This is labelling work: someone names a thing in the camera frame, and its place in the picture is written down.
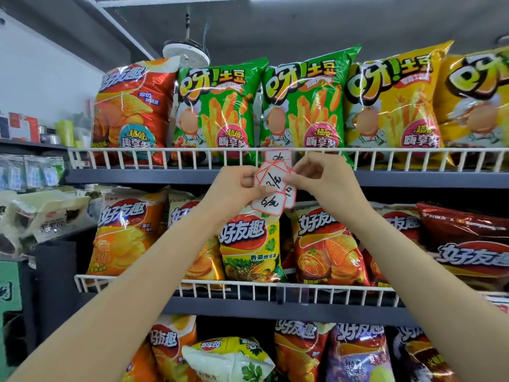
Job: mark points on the yellow-green potato chip bag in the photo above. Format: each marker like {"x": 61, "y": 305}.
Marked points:
{"x": 248, "y": 250}

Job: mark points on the white round ceiling device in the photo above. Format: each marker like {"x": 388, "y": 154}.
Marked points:
{"x": 187, "y": 51}

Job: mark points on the person's right thumb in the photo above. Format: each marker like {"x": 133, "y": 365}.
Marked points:
{"x": 298, "y": 182}

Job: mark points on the dark purple chip bag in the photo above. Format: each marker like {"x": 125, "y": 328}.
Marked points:
{"x": 417, "y": 354}

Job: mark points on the white packaged goods pile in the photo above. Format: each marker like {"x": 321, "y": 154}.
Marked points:
{"x": 39, "y": 218}

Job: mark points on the person's right hand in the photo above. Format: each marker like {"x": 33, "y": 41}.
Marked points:
{"x": 334, "y": 186}

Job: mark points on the person's left hand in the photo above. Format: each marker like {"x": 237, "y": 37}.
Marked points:
{"x": 228, "y": 194}

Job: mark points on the large red potato chip bag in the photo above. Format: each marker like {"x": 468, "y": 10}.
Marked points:
{"x": 131, "y": 111}

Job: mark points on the orange-red potato chip bag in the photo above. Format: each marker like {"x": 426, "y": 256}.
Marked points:
{"x": 326, "y": 250}
{"x": 298, "y": 350}
{"x": 401, "y": 226}

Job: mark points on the person's left thumb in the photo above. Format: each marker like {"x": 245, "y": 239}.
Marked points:
{"x": 260, "y": 190}

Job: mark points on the red and white boxes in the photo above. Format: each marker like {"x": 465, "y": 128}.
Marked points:
{"x": 20, "y": 127}

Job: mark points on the orange red-label chip bag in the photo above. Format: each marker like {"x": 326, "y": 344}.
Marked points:
{"x": 202, "y": 262}
{"x": 171, "y": 342}

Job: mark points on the large yellow fries snack bag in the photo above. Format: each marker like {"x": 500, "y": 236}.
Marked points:
{"x": 477, "y": 99}
{"x": 393, "y": 103}

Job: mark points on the black side shelf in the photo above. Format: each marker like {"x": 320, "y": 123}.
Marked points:
{"x": 51, "y": 274}

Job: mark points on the person's right forearm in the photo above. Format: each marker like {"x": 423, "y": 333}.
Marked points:
{"x": 429, "y": 294}

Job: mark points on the white yellow-green chip bag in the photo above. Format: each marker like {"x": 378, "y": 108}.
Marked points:
{"x": 226, "y": 362}

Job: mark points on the metal can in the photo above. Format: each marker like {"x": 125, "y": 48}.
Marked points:
{"x": 49, "y": 138}

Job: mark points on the row of clear hanging packets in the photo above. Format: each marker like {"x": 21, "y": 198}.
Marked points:
{"x": 31, "y": 173}

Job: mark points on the green sign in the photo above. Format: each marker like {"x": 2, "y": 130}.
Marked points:
{"x": 8, "y": 286}

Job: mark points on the dark grey shelf board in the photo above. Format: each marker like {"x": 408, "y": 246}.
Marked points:
{"x": 246, "y": 310}
{"x": 151, "y": 177}

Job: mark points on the large green fries snack bag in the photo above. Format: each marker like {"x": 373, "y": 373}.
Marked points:
{"x": 216, "y": 107}
{"x": 306, "y": 103}

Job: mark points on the person's left forearm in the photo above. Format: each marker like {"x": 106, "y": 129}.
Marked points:
{"x": 131, "y": 298}

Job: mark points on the white red-bordered price tag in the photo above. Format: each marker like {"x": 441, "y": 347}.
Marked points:
{"x": 278, "y": 157}
{"x": 290, "y": 196}
{"x": 268, "y": 204}
{"x": 274, "y": 177}

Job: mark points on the purple potato chip bag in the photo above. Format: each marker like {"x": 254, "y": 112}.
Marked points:
{"x": 358, "y": 354}

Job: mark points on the light green cup stack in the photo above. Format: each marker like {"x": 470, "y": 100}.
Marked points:
{"x": 65, "y": 133}

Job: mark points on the orange potato chip bag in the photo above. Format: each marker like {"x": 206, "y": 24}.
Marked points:
{"x": 123, "y": 234}
{"x": 141, "y": 366}

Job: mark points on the dark red potato chip bag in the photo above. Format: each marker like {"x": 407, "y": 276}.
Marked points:
{"x": 465, "y": 242}

